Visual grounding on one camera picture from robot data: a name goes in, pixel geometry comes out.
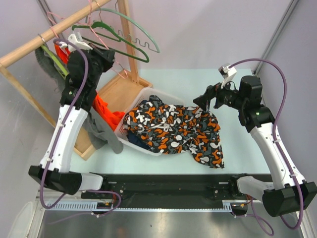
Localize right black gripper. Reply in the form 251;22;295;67
193;76;246;112

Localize orange camouflage patterned shorts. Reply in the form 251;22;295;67
123;99;224;169

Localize pink wire hanger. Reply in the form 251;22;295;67
46;0;128;78

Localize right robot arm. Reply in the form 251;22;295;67
193;75;317;217

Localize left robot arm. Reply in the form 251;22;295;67
28;46;115;198

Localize lime green hanger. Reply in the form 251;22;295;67
41;45;68;79

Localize dark green hanger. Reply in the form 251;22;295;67
71;21;150;63

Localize light green notched hanger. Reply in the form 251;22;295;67
85;0;161;53

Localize wooden clothes rack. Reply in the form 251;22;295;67
0;0;154;161

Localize orange garment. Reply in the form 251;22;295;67
60;47;125;130

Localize white plastic laundry basket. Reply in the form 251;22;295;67
114;87;185;156

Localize grey garment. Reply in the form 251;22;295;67
35;47;124;154

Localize navy blue garment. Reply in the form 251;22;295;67
126;131;150;150

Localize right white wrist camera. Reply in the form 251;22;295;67
218;63;237;89

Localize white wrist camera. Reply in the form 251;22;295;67
60;32;93;52
218;63;237;89

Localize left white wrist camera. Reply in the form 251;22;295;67
60;32;93;52

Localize aluminium frame post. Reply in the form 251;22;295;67
261;0;300;60

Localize white slotted cable duct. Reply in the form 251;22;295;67
51;201;232;213

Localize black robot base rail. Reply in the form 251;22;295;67
80;174;273;211

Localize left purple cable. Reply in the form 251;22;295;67
39;38;122;221

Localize purple cable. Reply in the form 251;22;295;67
230;58;307;236
39;38;122;221

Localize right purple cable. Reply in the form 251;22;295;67
230;58;307;236

